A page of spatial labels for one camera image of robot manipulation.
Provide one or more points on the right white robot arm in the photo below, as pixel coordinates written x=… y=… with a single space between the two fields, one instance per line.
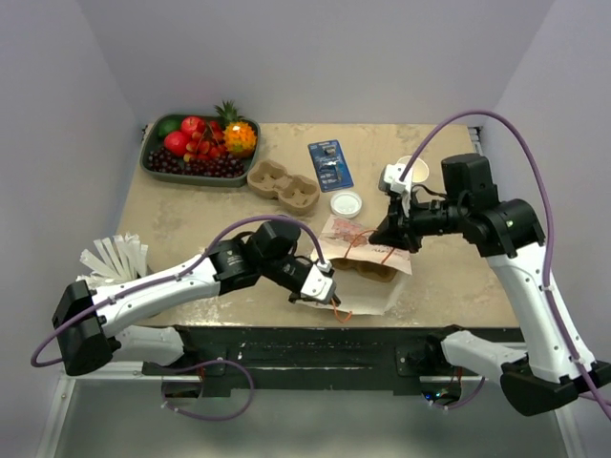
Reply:
x=556 y=366

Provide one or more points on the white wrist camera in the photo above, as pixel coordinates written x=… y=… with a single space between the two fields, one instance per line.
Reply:
x=319 y=278
x=394 y=185

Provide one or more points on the dark red grape bunch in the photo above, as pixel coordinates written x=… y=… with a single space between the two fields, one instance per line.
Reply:
x=218 y=164

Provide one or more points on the grey fruit tray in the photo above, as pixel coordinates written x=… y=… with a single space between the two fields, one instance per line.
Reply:
x=151 y=142

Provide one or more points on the red cherries bunch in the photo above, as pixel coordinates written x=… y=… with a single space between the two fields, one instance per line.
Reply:
x=209 y=145

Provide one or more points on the red apple back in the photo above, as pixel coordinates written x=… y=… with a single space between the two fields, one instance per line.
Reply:
x=193 y=126

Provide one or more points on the green apple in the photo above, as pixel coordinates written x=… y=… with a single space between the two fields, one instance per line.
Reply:
x=168 y=126

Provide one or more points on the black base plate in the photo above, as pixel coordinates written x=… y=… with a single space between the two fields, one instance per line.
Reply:
x=331 y=358

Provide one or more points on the blue blister pack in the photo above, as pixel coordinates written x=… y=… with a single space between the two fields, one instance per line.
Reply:
x=330 y=166

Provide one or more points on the spare white cup lid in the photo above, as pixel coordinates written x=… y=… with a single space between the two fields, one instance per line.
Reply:
x=346 y=204

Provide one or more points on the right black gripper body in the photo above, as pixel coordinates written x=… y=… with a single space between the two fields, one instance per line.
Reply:
x=421 y=220

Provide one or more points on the red apple front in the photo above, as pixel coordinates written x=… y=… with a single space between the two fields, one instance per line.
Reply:
x=176 y=143

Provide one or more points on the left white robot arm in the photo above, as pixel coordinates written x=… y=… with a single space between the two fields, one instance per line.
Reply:
x=95 y=327

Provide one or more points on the orange pineapple toy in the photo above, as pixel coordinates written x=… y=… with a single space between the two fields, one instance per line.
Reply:
x=240 y=138

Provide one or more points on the stack of paper cups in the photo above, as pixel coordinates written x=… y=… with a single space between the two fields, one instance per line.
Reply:
x=419 y=171

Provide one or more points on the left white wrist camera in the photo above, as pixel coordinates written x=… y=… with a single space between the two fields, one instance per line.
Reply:
x=319 y=278

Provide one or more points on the aluminium frame rail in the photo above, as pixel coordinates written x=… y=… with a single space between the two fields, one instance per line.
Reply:
x=117 y=412

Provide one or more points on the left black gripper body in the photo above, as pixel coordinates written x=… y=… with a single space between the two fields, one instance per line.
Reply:
x=296 y=295

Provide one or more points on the red apple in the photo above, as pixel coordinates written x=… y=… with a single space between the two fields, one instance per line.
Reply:
x=176 y=143
x=193 y=126

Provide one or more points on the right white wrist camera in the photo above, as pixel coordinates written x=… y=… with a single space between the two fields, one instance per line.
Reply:
x=394 y=185

